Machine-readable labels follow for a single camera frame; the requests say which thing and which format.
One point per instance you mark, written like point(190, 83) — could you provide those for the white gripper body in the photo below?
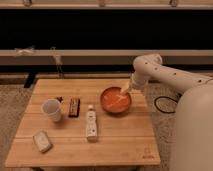
point(136, 82)

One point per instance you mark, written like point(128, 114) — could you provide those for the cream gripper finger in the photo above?
point(125, 89)

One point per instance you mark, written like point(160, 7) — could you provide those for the orange ceramic bowl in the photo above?
point(112, 101)

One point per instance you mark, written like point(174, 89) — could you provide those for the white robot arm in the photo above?
point(192, 141)

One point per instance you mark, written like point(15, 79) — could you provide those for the white squeeze bottle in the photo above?
point(91, 124)

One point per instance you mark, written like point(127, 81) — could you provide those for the dark chocolate bar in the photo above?
point(74, 107)

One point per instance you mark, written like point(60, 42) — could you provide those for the wooden table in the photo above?
point(64, 125)

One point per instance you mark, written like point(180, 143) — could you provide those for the white plastic cup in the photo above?
point(52, 109)

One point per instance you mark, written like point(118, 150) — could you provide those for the white wrapped sponge pack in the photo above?
point(42, 141)

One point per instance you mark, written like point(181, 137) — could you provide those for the grey bench rail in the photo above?
point(101, 57)

